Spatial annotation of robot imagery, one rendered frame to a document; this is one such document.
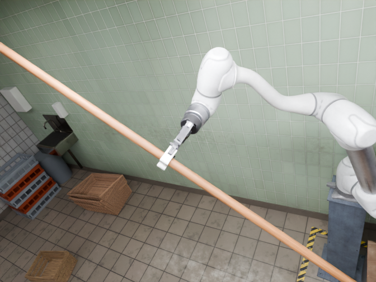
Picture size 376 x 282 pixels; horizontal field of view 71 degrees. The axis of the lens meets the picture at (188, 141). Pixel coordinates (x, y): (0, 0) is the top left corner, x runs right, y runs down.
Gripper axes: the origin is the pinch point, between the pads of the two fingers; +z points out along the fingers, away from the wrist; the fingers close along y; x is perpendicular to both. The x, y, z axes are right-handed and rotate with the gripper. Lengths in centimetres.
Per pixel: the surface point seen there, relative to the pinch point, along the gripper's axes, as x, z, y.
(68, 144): 135, -98, 273
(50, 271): 49, 32, 299
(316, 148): -89, -120, 59
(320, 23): -28, -121, -16
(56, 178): 144, -77, 363
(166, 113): 31, -118, 124
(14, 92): 232, -108, 252
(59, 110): 156, -109, 223
